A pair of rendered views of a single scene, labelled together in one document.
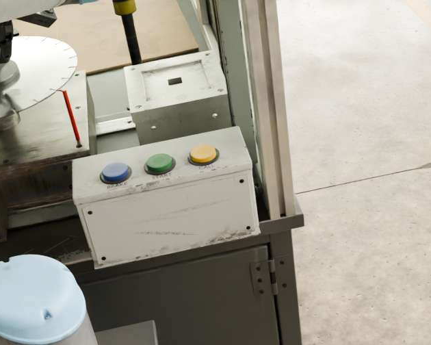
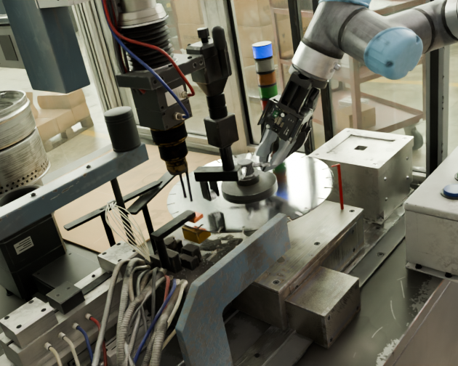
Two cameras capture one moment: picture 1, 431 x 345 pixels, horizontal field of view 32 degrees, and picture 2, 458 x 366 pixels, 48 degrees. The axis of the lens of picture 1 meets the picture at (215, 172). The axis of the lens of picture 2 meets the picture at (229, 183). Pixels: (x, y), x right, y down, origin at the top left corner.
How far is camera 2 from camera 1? 1.18 m
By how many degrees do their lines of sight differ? 36
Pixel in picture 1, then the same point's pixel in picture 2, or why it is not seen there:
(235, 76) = (445, 110)
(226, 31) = (445, 75)
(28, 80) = (289, 173)
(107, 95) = not seen: hidden behind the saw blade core
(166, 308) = (451, 313)
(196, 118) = (400, 163)
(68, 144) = (340, 213)
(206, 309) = not seen: outside the picture
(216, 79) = (387, 136)
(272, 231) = not seen: outside the picture
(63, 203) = (356, 266)
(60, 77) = (311, 163)
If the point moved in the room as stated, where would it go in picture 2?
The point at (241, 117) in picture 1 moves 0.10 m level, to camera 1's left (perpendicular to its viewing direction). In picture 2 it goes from (445, 143) to (424, 160)
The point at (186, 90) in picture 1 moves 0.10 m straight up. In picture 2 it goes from (381, 147) to (379, 107)
